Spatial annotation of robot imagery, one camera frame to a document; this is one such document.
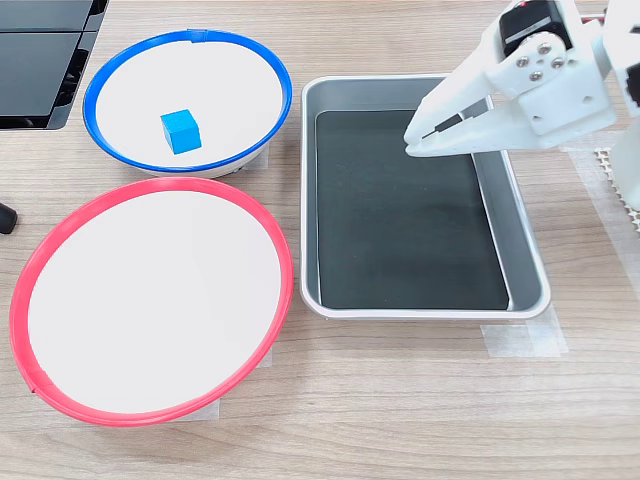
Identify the small blue cube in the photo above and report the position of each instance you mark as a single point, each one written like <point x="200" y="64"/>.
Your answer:
<point x="181" y="132"/>

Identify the blue rimmed white plate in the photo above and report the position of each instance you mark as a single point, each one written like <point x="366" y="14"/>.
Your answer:
<point x="140" y="95"/>

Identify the black flat device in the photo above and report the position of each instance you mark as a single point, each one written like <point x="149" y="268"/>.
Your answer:
<point x="35" y="75"/>

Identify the black tray mat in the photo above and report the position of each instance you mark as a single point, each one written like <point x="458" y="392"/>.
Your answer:
<point x="400" y="225"/>

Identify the pale perforated base plate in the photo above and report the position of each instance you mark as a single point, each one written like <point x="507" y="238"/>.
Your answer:
<point x="632" y="221"/>

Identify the steel tray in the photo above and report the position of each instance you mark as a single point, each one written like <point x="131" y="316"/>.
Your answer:
<point x="517" y="230"/>

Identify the red rimmed white plate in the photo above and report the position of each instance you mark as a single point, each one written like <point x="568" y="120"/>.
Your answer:
<point x="150" y="305"/>

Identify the black round knob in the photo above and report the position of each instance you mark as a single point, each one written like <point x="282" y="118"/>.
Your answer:
<point x="6" y="219"/>

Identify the clear tape strip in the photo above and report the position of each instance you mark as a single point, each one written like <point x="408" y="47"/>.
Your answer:
<point x="525" y="342"/>

